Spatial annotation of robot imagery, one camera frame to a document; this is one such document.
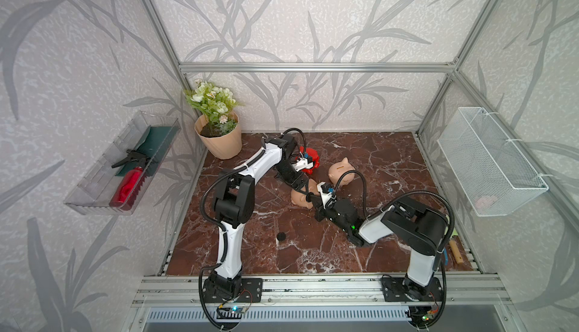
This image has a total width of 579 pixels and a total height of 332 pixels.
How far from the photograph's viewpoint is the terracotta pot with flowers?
94cm

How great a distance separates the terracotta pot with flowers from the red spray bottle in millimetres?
323

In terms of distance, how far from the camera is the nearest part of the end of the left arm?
32.3 inches

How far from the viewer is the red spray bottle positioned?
56 centimetres
